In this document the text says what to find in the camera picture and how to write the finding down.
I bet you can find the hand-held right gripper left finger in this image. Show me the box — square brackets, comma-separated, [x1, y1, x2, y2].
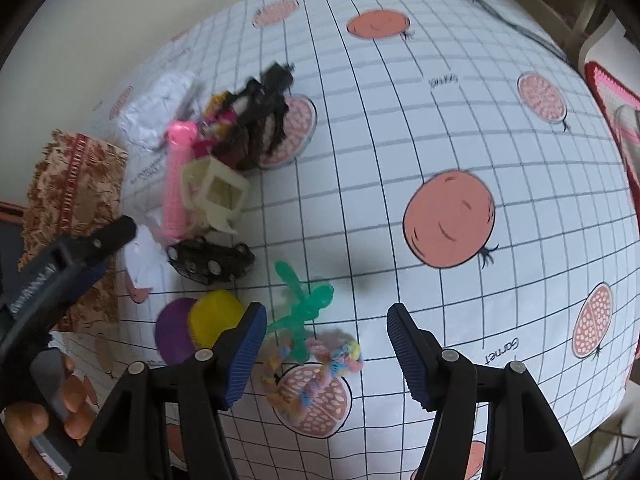
[70, 302, 268, 480]

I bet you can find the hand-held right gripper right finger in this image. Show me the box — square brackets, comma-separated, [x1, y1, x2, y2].
[387, 304, 583, 480]

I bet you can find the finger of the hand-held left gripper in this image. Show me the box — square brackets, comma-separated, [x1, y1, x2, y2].
[51, 215, 138, 303]

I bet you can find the floral red-rimmed box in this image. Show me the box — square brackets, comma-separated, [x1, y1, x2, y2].
[17, 129, 132, 333]

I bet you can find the pink hair roller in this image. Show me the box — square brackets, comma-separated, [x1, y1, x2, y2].
[160, 119, 197, 241]

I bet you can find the cream plastic square frame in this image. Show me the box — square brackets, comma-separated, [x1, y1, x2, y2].
[181, 156, 252, 236]

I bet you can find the white paper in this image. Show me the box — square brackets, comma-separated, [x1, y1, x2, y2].
[117, 71, 201, 151]

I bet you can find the pink and tan puppy toy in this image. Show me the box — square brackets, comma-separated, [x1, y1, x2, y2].
[192, 92, 238, 158]

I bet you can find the desktop with checked fruit cloth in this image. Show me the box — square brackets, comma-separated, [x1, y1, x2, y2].
[50, 0, 636, 480]

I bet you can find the person's left hand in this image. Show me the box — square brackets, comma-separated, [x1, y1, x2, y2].
[0, 357, 99, 457]

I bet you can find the white paper scrap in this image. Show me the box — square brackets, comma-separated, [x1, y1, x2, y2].
[117, 225, 171, 291]

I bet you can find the dark red-edged board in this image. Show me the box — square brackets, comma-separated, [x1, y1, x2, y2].
[0, 201, 25, 281]

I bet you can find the green balloon-shaped figure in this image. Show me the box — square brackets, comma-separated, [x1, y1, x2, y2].
[265, 261, 335, 365]

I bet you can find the purple round disc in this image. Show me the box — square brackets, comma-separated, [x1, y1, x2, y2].
[155, 297, 201, 367]

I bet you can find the black toy figure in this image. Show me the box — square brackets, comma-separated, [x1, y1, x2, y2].
[210, 62, 296, 171]

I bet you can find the cream shelf unit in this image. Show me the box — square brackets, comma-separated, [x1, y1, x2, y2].
[505, 0, 601, 51]

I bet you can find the pastel braided rope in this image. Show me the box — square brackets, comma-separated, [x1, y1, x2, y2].
[260, 337, 362, 420]

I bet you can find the black cable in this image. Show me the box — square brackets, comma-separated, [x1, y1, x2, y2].
[380, 0, 571, 61]

